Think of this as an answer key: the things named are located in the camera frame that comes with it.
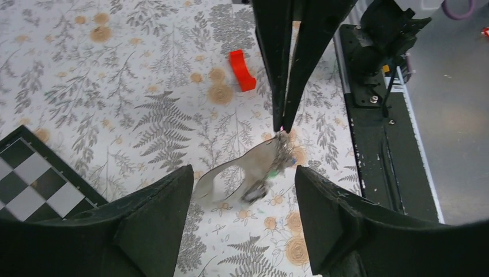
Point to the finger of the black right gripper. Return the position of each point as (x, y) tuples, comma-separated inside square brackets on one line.
[(309, 28), (273, 24)]

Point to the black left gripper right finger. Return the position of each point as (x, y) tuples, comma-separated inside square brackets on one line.
[(348, 235)]

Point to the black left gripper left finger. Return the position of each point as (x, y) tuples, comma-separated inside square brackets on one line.
[(136, 235)]

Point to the grey metal key holder plate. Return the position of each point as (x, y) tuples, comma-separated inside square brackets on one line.
[(273, 154)]

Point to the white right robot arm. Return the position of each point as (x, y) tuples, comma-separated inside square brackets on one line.
[(391, 29)]

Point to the red key tag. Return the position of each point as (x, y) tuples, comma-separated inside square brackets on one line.
[(238, 64)]

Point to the green key tag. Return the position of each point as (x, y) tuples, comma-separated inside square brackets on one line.
[(273, 173)]

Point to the black and silver chessboard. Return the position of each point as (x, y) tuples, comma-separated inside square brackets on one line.
[(37, 185)]

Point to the floral table mat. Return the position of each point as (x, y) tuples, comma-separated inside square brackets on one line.
[(127, 91)]

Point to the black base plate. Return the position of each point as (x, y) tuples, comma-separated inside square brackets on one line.
[(391, 170)]

